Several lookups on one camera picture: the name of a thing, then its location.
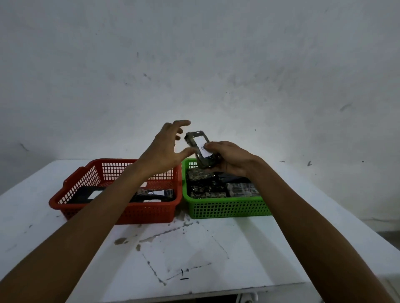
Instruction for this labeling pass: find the person's left hand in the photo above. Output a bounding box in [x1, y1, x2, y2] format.
[137, 119, 198, 181]

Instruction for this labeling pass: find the black packet white B label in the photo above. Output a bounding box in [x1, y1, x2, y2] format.
[184, 131, 224, 170]

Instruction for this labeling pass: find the green plastic mesh basket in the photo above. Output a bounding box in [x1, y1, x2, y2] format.
[181, 157, 273, 220]

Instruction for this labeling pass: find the person's left forearm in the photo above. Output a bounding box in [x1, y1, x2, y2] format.
[0, 159, 150, 303]

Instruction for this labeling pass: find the red plastic mesh basket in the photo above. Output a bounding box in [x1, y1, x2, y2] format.
[48, 158, 183, 225]

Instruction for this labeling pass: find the pile of black packets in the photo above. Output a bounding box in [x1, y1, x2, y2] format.
[186, 168, 260, 199]

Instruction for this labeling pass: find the person's right hand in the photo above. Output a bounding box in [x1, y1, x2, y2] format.
[203, 140, 266, 179]

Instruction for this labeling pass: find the person's right forearm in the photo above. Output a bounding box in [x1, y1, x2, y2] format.
[250, 157, 397, 303]

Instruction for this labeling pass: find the large black packet labelled B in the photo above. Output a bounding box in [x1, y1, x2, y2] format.
[67, 186, 108, 204]

